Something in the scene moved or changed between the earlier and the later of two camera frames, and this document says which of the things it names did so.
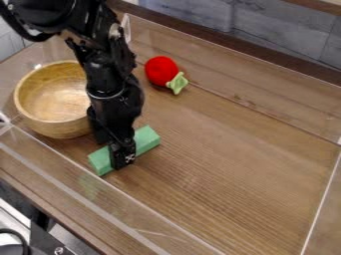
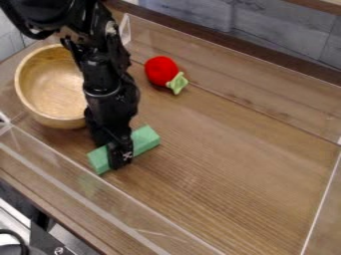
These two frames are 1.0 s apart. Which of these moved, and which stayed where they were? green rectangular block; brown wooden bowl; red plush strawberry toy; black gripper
Moved: brown wooden bowl
Stayed: green rectangular block; black gripper; red plush strawberry toy
